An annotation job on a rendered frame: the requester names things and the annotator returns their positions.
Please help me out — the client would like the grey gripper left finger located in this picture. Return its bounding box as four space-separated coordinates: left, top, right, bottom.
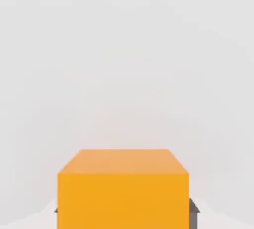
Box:
0 198 59 229

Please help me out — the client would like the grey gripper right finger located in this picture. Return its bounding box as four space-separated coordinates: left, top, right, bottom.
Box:
189 197 254 229

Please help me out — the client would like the small orange cube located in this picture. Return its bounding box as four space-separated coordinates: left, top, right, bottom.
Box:
57 149 190 229

